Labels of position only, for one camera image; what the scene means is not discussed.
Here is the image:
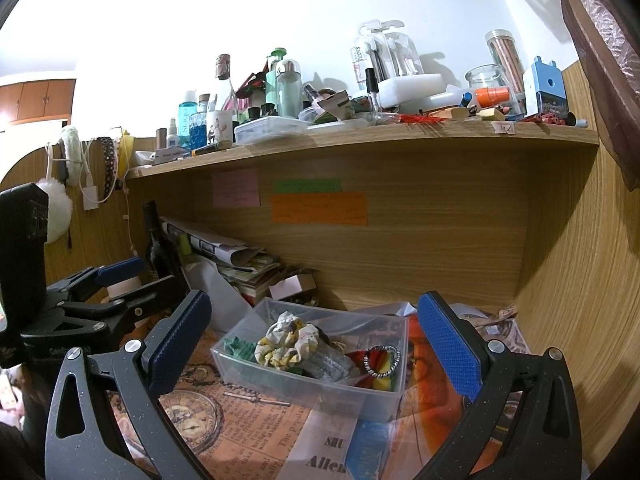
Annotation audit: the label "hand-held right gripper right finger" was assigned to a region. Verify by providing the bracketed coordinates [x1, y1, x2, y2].
[416, 290, 583, 480]

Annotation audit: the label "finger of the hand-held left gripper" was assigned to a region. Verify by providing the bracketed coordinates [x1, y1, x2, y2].
[62, 275, 191, 334]
[47, 256, 147, 306]

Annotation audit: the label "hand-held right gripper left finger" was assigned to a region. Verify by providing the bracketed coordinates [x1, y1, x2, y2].
[44, 289, 213, 480]

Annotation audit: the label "green cloth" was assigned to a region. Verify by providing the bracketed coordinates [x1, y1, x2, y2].
[222, 336, 263, 361]

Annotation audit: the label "yellow green sponge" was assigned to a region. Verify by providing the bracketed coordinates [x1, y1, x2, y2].
[369, 351, 402, 392]

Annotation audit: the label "beaded hair tie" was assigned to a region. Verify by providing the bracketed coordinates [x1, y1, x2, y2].
[363, 345, 402, 376]

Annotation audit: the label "floral scrunchie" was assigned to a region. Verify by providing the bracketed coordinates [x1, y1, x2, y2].
[254, 311, 321, 368]

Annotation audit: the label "white knit cloth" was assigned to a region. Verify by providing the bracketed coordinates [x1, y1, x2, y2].
[305, 342, 362, 381]

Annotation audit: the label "clear plastic box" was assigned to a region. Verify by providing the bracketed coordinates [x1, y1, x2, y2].
[210, 296, 411, 423]

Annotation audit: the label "dark wine bottle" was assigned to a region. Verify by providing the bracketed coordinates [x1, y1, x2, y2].
[142, 201, 188, 291]

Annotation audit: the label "white fluffy earmuffs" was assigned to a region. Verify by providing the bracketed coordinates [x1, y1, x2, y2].
[35, 126, 83, 243]

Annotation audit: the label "pile of newspapers and books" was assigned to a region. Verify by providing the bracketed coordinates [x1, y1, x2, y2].
[160, 216, 281, 301]

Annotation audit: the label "patterned headband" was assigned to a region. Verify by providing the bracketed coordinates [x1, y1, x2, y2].
[95, 136, 118, 201]

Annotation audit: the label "white toy airplane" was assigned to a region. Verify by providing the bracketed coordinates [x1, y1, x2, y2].
[150, 146, 193, 165]

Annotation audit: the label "small white cardboard box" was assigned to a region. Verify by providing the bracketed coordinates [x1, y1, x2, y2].
[269, 272, 318, 301]

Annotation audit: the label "pink sticky note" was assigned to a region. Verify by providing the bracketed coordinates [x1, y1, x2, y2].
[212, 170, 261, 207]

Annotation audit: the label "black marker pen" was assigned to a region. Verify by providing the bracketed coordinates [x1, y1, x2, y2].
[190, 141, 233, 156]

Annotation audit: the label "blue faceted glass jar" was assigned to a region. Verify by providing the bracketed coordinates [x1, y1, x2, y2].
[189, 94, 211, 150]

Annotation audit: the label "blue mouthwash bottle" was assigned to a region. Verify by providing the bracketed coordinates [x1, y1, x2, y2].
[178, 91, 198, 136]

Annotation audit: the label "white printed mug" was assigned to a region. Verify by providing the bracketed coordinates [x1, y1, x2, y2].
[206, 110, 236, 143]

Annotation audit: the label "orange sticky note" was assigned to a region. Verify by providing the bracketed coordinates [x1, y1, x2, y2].
[271, 191, 368, 227]

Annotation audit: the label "green sticky note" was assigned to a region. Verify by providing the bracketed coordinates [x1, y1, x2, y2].
[275, 179, 342, 193]

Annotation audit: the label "clear lidded plastic case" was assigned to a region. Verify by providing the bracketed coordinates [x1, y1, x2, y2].
[234, 116, 308, 146]

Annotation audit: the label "black ink bottles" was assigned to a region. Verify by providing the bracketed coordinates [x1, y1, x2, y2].
[245, 104, 278, 123]

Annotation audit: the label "wooden shelf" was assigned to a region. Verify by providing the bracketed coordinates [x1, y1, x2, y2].
[125, 122, 600, 181]

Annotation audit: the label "tall glass bottle with cork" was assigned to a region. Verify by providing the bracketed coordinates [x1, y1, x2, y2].
[215, 54, 238, 111]

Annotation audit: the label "mint green bottle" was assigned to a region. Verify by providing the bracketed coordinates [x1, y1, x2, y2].
[265, 47, 290, 106]

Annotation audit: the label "clear bottle with silver cap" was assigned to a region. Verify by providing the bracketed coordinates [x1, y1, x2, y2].
[275, 59, 303, 118]

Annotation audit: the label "orange capped glue bottle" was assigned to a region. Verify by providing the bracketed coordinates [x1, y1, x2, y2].
[475, 87, 511, 108]

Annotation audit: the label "clear glass jar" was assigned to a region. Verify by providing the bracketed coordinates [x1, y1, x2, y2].
[465, 64, 507, 98]

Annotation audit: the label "blue pencil sharpener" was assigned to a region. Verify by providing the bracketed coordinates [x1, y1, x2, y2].
[522, 56, 568, 116]

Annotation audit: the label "clear tube of pencils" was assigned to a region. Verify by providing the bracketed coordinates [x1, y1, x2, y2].
[484, 30, 526, 111]

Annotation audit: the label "toothbrush head blister pack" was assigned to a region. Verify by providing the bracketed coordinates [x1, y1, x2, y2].
[350, 20, 421, 83]

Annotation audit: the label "mauve striped curtain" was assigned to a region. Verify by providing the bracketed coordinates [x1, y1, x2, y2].
[557, 0, 640, 188]

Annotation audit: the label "wooden wall cabinets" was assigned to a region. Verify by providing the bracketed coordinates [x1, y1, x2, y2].
[0, 79, 76, 123]

